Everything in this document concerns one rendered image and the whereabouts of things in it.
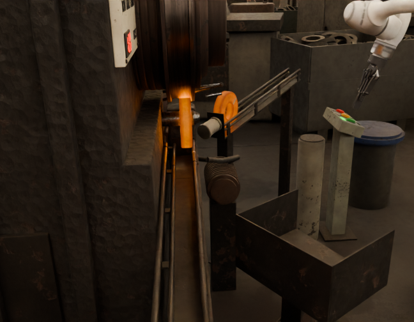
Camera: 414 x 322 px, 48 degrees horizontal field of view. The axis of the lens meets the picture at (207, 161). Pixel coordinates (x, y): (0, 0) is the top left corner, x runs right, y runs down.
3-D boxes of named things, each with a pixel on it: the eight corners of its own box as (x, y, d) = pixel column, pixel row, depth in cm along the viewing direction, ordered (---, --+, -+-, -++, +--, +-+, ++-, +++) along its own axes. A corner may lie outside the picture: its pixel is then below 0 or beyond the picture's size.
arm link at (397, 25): (387, 43, 200) (363, 35, 195) (404, 8, 194) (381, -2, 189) (403, 49, 190) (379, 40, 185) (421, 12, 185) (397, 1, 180)
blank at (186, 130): (180, 130, 127) (192, 129, 127) (177, 84, 135) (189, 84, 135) (181, 157, 141) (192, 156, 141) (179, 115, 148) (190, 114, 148)
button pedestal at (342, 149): (326, 244, 222) (336, 121, 200) (312, 220, 245) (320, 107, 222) (358, 243, 223) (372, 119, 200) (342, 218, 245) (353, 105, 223)
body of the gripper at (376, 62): (368, 52, 198) (358, 72, 201) (375, 55, 190) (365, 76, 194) (383, 57, 200) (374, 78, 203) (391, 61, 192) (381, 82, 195)
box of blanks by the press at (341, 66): (305, 147, 349) (310, 42, 321) (259, 118, 423) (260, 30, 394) (416, 130, 378) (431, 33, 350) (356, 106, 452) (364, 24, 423)
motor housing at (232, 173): (209, 296, 188) (206, 176, 169) (206, 265, 209) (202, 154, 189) (241, 294, 189) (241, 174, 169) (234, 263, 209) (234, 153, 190)
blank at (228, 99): (220, 137, 190) (227, 138, 188) (209, 112, 178) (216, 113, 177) (234, 108, 197) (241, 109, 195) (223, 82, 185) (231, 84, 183)
